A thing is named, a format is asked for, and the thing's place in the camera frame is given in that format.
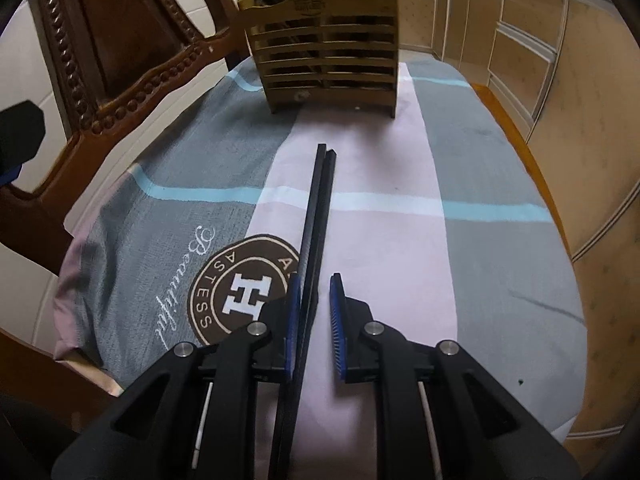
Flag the brown wooden utensil holder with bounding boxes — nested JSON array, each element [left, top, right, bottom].
[[238, 0, 399, 115]]

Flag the carved wooden chair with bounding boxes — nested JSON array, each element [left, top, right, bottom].
[[0, 0, 572, 436]]

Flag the black chopstick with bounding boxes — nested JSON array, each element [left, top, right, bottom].
[[278, 146, 339, 461], [268, 144, 326, 479]]

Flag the tan lower kitchen cabinets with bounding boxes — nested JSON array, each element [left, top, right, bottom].
[[399, 0, 639, 465]]

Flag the grey pink striped cloth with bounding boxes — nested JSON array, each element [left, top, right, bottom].
[[53, 56, 587, 480]]

